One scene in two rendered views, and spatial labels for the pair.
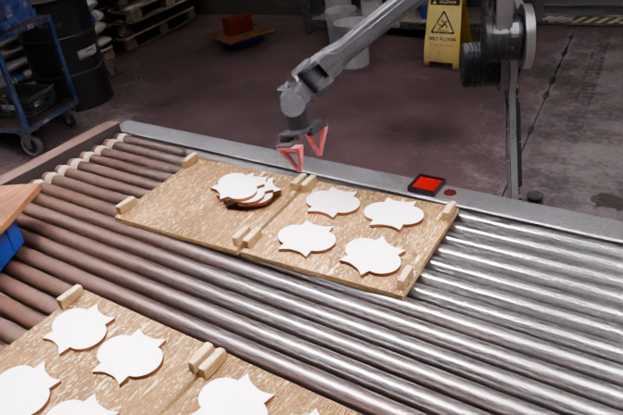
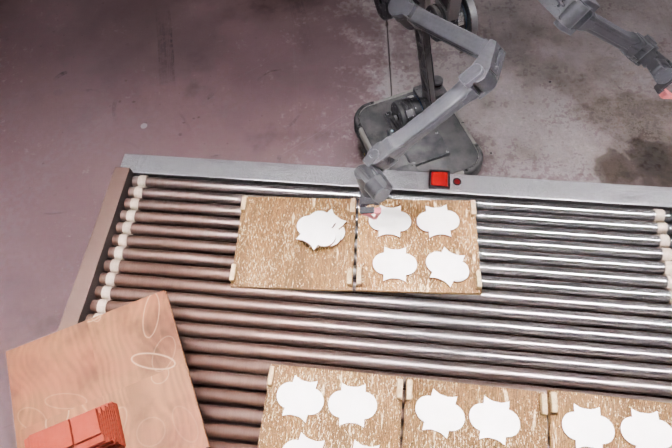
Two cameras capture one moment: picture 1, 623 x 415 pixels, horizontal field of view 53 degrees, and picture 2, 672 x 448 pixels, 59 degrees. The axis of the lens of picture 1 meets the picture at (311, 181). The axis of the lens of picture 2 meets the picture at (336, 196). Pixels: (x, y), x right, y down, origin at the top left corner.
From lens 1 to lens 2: 127 cm
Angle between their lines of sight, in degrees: 34
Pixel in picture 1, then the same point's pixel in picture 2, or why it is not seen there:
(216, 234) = (326, 279)
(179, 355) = (381, 390)
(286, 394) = (460, 391)
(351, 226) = (416, 241)
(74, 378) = (329, 433)
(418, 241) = (466, 242)
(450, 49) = not seen: outside the picture
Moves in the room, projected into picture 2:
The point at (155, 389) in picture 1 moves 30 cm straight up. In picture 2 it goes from (385, 420) to (388, 397)
